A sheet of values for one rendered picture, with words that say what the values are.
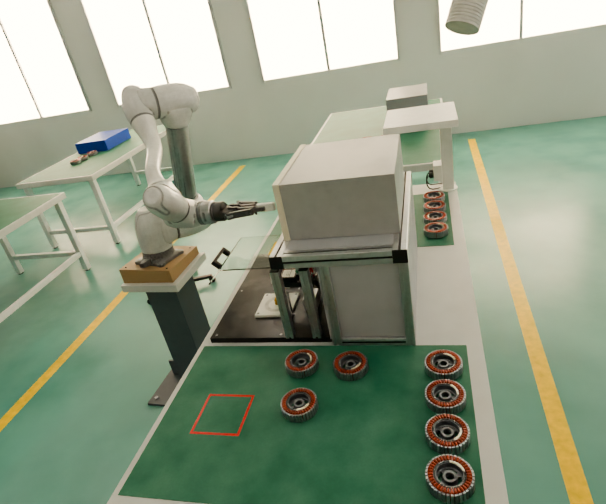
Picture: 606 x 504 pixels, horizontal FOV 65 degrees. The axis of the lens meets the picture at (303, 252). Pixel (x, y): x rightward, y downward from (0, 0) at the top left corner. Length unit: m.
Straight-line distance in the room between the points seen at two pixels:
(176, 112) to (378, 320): 1.23
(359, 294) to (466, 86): 4.99
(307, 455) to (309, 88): 5.50
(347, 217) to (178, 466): 0.89
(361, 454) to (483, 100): 5.46
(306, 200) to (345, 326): 0.45
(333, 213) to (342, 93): 4.91
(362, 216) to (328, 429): 0.65
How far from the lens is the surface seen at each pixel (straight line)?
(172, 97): 2.18
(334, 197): 1.52
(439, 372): 1.52
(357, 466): 1.35
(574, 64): 6.52
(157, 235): 2.41
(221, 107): 6.86
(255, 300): 2.00
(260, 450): 1.44
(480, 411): 1.47
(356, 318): 1.63
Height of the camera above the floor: 1.82
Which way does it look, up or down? 27 degrees down
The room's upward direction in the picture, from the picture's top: 12 degrees counter-clockwise
